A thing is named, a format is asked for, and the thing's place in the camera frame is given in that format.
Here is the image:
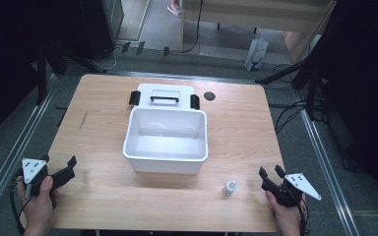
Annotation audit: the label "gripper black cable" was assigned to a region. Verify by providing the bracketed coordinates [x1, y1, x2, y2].
[8, 171, 33, 236]
[297, 196, 311, 236]

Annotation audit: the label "black metal stand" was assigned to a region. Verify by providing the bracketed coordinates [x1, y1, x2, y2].
[33, 38, 107, 106]

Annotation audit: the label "person's left hand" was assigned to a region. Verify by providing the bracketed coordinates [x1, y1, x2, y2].
[16, 175, 60, 236]

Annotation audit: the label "white floor cable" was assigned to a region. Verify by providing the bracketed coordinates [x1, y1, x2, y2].
[93, 45, 121, 72]

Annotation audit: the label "metal floor rail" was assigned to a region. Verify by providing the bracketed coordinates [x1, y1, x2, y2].
[294, 91, 362, 236]
[0, 73, 58, 230]

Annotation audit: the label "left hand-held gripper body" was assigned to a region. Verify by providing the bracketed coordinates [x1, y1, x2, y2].
[13, 157, 77, 200]

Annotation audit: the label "person's right hand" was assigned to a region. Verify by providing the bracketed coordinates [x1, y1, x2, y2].
[264, 190, 307, 236]

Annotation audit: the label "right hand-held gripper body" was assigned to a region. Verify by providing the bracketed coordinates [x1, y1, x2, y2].
[261, 172, 323, 208]

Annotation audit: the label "black hanging cable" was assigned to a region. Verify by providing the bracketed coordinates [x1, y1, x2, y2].
[180, 0, 205, 54]

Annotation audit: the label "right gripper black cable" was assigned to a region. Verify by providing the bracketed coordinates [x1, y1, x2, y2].
[297, 196, 311, 236]

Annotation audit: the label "black tripod stand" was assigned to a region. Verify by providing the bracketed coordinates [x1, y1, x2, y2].
[255, 32, 329, 121]

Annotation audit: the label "white plastic storage box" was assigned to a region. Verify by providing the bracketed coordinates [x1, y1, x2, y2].
[122, 83, 210, 175]

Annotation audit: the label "small white dropper bottle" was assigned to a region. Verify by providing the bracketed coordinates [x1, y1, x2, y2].
[221, 180, 237, 198]

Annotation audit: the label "white paper bag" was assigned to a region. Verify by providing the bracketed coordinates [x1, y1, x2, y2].
[243, 36, 270, 73]

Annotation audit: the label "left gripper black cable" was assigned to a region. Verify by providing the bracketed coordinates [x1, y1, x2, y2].
[8, 171, 33, 236]

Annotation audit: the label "black floor cables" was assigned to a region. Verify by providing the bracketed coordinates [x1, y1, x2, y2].
[268, 63, 313, 134]

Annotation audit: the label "black cabinet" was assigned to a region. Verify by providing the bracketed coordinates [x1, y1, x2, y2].
[78, 0, 126, 62]

